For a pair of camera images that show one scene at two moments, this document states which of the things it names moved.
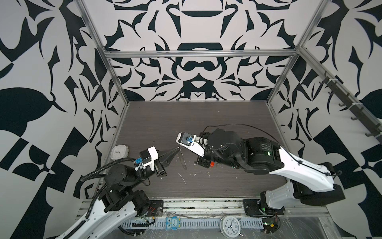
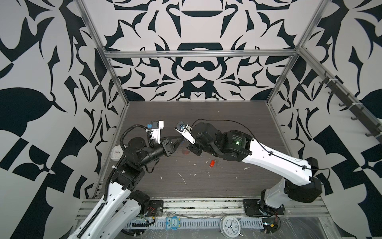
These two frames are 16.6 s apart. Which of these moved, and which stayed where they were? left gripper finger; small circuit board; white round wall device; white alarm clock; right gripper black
Moved: right gripper black; left gripper finger
Stayed: white alarm clock; small circuit board; white round wall device
